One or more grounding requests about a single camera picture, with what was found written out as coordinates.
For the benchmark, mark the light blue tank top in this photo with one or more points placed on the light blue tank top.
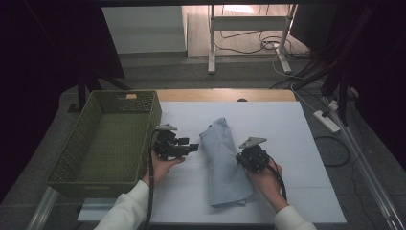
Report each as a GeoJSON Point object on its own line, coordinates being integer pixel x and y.
{"type": "Point", "coordinates": [223, 166]}

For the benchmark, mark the person's right hand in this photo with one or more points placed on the person's right hand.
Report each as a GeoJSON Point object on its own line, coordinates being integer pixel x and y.
{"type": "Point", "coordinates": [268, 185]}

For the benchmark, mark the white cabinet panel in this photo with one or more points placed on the white cabinet panel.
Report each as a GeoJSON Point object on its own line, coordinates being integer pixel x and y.
{"type": "Point", "coordinates": [143, 30]}

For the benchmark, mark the white power strip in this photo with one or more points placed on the white power strip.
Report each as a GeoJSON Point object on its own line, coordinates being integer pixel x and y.
{"type": "Point", "coordinates": [326, 121]}

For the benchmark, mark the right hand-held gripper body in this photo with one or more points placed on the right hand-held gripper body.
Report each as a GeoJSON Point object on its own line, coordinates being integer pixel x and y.
{"type": "Point", "coordinates": [253, 158]}

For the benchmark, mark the green woven basket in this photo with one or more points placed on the green woven basket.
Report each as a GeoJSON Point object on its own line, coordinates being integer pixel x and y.
{"type": "Point", "coordinates": [108, 143]}

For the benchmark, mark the person's left hand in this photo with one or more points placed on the person's left hand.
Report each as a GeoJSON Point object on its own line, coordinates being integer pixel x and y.
{"type": "Point", "coordinates": [161, 167]}

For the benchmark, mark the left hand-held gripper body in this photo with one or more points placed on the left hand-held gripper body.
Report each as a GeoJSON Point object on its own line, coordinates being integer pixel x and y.
{"type": "Point", "coordinates": [167, 148]}

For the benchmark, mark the white foam board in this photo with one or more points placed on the white foam board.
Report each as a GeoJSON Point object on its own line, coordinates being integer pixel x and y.
{"type": "Point", "coordinates": [287, 127]}

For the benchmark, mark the black stand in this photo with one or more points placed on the black stand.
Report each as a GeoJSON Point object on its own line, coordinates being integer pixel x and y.
{"type": "Point", "coordinates": [343, 102]}
{"type": "Point", "coordinates": [81, 92]}

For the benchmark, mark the white metal desk frame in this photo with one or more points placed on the white metal desk frame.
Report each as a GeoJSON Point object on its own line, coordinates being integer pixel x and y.
{"type": "Point", "coordinates": [211, 48]}

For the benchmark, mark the small white plug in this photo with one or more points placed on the small white plug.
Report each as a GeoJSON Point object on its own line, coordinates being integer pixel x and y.
{"type": "Point", "coordinates": [333, 104]}

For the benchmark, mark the aluminium rail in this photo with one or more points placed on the aluminium rail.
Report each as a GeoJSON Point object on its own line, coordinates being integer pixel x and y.
{"type": "Point", "coordinates": [43, 207]}
{"type": "Point", "coordinates": [367, 172]}

